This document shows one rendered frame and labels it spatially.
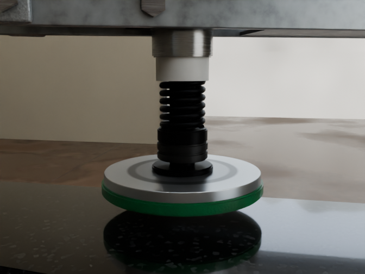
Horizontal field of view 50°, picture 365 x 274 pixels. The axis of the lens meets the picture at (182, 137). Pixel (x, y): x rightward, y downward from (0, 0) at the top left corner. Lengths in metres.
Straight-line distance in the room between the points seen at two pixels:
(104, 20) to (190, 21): 0.10
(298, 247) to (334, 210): 0.14
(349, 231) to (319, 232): 0.04
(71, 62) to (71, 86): 0.33
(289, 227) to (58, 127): 5.54
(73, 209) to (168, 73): 0.23
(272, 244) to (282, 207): 0.13
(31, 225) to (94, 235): 0.09
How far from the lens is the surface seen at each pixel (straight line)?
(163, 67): 0.50
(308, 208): 0.58
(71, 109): 5.81
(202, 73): 0.50
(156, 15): 0.45
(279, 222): 0.52
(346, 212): 0.58
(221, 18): 0.48
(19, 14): 0.43
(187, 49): 0.49
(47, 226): 0.52
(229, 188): 0.46
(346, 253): 0.46
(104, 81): 5.58
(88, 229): 0.50
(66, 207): 0.58
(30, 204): 0.61
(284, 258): 0.43
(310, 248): 0.46
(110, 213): 0.54
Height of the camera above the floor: 0.99
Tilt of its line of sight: 9 degrees down
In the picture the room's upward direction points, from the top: straight up
